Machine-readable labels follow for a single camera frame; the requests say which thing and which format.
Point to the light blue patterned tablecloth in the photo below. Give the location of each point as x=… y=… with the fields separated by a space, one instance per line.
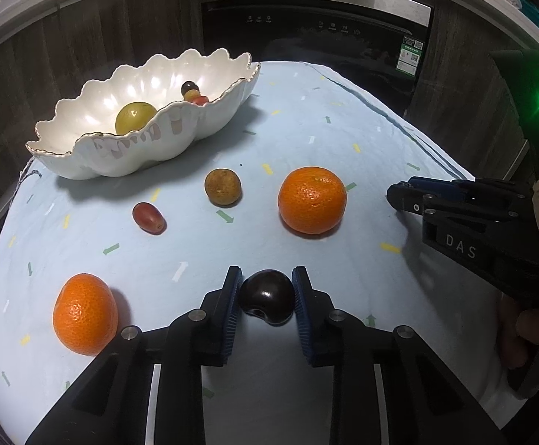
x=250 y=250

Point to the yellow-green round fruit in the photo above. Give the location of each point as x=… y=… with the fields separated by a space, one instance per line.
x=135 y=118

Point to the green white label sticker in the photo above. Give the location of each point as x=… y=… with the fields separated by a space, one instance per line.
x=410 y=55

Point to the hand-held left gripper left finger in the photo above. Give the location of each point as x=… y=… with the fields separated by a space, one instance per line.
x=232 y=315

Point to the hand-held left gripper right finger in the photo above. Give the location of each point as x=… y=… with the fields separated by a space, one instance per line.
x=302 y=320

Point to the red grape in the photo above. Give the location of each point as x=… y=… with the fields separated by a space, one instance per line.
x=148 y=216

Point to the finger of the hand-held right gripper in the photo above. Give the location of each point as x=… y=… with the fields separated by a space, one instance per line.
x=404 y=199
x=441 y=187

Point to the dark purple plum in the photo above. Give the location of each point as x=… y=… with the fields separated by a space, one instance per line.
x=267 y=297
x=188 y=87

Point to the brown longan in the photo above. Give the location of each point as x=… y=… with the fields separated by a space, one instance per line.
x=197 y=99
x=223 y=187

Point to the orange mandarin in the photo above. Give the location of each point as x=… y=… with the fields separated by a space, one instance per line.
x=85 y=314
x=312 y=199

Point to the person's right hand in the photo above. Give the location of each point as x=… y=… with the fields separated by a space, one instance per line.
x=524 y=329

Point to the white scalloped ceramic bowl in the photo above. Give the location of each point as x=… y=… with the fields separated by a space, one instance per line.
x=125 y=157

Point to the dark wood base cabinets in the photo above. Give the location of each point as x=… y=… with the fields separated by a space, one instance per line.
x=111 y=28

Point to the black built-in dishwasher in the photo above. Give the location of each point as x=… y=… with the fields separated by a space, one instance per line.
x=315 y=32

